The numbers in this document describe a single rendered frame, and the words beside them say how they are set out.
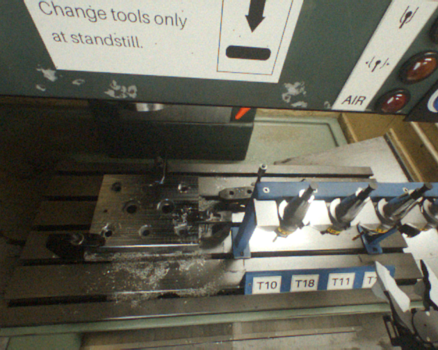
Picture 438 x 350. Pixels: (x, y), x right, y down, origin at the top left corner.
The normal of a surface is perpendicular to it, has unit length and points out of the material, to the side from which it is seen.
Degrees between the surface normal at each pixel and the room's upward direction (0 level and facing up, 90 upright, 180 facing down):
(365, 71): 90
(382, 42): 90
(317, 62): 90
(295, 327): 8
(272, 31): 90
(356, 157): 24
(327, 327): 8
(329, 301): 0
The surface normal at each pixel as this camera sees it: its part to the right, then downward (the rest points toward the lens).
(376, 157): -0.30, -0.53
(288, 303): 0.12, -0.57
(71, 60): 0.07, 0.82
